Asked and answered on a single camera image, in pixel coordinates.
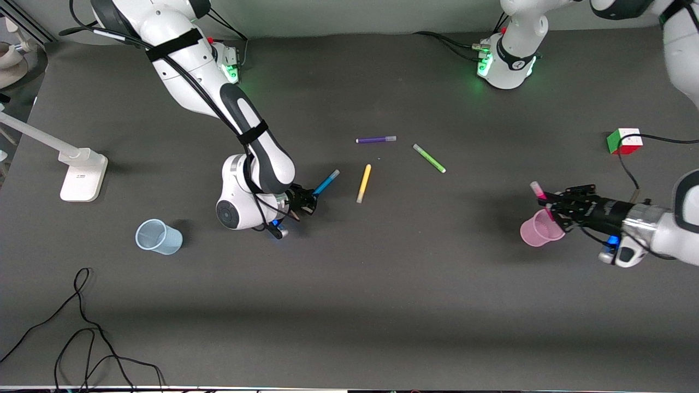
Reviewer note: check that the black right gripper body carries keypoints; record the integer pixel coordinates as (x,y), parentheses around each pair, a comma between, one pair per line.
(299,198)

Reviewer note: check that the purple marker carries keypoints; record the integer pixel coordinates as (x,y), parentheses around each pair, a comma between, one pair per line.
(377,140)

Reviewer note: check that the translucent pink plastic cup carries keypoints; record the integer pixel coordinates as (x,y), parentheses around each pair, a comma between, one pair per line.
(532,233)

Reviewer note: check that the black metal bar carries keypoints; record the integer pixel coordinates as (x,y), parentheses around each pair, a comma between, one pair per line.
(38,30)

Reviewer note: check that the white desk stand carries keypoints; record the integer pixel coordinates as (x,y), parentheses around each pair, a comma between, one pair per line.
(84,180)

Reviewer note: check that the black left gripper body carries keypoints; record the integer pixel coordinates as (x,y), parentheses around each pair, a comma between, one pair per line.
(600,210)

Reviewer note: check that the beige round object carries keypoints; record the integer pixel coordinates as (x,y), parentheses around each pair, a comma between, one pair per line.
(11,60)

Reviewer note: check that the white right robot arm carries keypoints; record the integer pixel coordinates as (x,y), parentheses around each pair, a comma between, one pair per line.
(180,60)

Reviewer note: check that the translucent blue plastic cup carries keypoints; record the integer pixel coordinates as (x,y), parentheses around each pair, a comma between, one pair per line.
(164,243)

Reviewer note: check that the blue marker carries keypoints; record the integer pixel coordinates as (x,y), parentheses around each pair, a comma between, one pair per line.
(327,181)

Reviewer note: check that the yellow marker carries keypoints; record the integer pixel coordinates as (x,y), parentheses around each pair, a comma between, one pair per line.
(364,183)

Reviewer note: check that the colourful puzzle cube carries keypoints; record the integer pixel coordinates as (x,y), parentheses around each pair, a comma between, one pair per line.
(624,141)

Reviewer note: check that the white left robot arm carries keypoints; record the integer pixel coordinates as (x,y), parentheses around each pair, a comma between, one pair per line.
(513,60)

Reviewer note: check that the pink marker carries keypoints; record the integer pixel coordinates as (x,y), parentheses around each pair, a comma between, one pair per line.
(537,189)

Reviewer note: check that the green marker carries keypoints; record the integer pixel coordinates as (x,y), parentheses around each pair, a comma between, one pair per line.
(429,158)

